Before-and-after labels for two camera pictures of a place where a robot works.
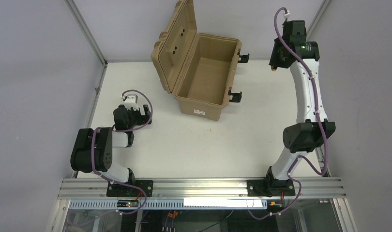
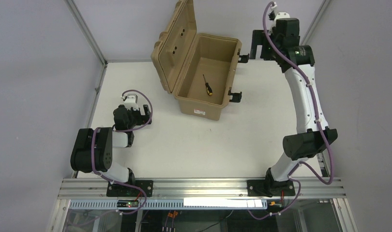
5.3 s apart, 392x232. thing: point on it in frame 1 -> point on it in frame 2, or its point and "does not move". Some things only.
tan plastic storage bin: x=198 y=68 does not move
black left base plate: x=114 y=190 does not move
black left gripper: x=145 y=114 does not move
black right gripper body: x=277 y=55 -> x=256 y=44
